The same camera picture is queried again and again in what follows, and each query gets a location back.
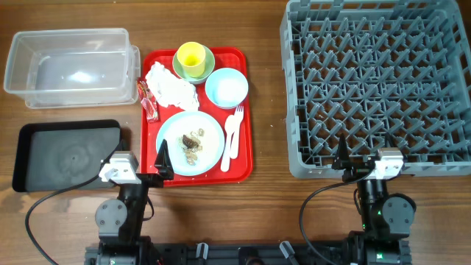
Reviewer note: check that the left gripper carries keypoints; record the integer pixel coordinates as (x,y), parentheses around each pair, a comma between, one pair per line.
(163,165)

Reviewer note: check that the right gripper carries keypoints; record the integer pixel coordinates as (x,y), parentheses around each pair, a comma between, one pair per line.
(342,161)

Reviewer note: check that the food scraps and rice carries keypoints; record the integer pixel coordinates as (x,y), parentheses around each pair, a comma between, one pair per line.
(191,145)

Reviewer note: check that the light blue plate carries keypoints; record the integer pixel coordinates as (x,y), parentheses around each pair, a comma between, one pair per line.
(212,142)

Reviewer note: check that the red snack wrapper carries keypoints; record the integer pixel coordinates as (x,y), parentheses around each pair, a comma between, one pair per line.
(148,101)

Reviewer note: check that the white napkin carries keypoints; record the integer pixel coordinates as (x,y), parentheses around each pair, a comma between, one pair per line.
(171,90)

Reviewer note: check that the light blue bowl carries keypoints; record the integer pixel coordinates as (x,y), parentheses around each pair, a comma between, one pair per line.
(226,88)

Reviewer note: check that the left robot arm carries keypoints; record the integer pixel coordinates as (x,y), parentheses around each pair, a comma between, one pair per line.
(120,220)

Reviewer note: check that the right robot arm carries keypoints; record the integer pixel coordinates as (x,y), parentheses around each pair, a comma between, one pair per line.
(386,218)

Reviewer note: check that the grey dishwasher rack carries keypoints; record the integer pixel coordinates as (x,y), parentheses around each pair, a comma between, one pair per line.
(365,68)

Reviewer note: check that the clear plastic waste bin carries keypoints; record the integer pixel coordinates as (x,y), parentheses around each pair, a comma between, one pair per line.
(73,68)

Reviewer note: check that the white plastic spoon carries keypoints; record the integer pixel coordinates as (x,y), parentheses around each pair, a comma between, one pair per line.
(230,127)

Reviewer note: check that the white plastic fork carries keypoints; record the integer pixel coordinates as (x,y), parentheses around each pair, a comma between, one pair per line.
(238,117)

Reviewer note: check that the yellow plastic cup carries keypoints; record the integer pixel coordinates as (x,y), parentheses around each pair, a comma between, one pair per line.
(191,56)

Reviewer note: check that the green small saucer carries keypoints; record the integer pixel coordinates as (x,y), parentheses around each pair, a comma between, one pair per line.
(210,63)

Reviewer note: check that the black rectangular tray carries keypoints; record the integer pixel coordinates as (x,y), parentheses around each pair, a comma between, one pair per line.
(56,155)

